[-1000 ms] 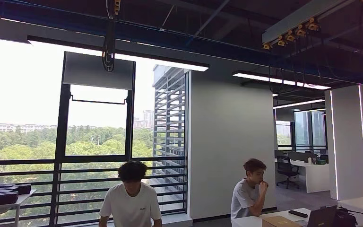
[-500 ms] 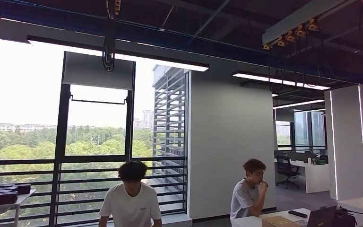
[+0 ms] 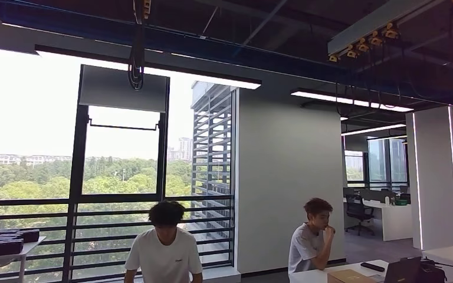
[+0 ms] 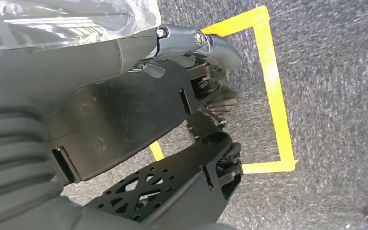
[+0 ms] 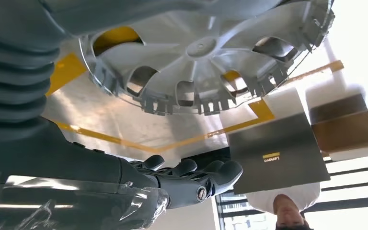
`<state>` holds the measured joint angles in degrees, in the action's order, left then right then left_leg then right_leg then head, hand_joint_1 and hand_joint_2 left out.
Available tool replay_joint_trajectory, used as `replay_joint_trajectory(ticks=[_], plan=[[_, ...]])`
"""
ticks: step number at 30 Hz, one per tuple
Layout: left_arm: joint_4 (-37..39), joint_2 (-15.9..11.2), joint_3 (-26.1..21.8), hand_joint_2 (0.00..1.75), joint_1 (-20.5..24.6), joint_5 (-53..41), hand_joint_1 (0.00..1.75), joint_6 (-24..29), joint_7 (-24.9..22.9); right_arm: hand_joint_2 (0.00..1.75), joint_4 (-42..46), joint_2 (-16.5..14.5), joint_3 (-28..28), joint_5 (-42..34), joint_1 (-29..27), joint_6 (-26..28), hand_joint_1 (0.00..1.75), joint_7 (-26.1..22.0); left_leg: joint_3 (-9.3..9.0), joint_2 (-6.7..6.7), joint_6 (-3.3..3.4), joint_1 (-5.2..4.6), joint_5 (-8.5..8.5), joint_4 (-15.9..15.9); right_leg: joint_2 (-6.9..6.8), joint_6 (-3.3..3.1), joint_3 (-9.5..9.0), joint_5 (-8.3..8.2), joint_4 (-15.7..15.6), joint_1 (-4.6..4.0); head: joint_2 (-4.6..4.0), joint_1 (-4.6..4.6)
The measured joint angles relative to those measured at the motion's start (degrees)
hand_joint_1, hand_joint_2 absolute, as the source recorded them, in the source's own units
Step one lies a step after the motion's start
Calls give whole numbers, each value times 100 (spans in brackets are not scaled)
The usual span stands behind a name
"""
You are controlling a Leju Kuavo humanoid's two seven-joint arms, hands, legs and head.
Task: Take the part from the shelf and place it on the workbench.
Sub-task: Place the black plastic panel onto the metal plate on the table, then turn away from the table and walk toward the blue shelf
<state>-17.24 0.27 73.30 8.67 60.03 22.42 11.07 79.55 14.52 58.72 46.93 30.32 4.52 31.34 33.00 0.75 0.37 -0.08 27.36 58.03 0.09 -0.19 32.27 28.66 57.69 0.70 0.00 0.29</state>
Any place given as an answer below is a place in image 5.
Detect person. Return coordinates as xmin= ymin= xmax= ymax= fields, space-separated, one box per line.
xmin=246 ymin=182 xmax=322 ymax=230

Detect grey laptop yellow sticker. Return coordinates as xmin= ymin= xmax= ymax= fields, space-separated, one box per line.
xmin=227 ymin=113 xmax=331 ymax=195

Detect brown cardboard box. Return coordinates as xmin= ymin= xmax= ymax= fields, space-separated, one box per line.
xmin=309 ymin=93 xmax=368 ymax=154

